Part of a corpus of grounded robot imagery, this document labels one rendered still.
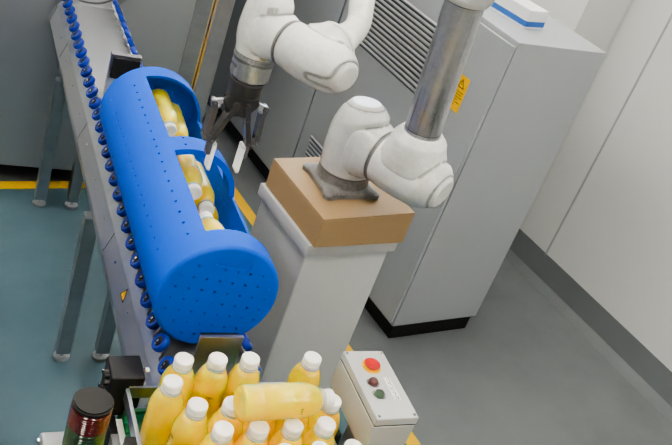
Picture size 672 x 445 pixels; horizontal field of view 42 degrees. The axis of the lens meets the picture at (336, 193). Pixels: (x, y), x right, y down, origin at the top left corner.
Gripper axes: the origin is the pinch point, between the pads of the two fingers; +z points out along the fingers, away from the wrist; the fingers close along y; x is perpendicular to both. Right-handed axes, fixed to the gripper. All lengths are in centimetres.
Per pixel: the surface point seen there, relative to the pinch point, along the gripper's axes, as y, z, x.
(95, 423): 36, 10, 70
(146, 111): 8.2, 11.1, -40.8
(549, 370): -213, 130, -66
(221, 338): 0.6, 28.3, 29.5
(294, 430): -5, 24, 60
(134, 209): 14.6, 21.7, -8.9
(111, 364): 24, 33, 32
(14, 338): 22, 132, -88
